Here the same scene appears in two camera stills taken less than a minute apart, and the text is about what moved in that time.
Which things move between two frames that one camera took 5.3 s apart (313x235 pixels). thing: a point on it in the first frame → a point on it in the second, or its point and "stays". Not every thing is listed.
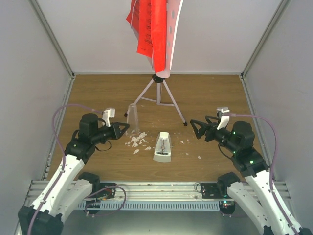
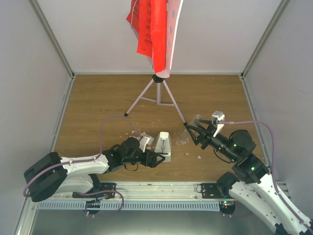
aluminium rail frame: (158, 191) stays
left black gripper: (118, 133) → (152, 163)
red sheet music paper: (148, 19) stays
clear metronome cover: (132, 120) → (186, 136)
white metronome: (163, 148) stays
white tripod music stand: (173, 17) stays
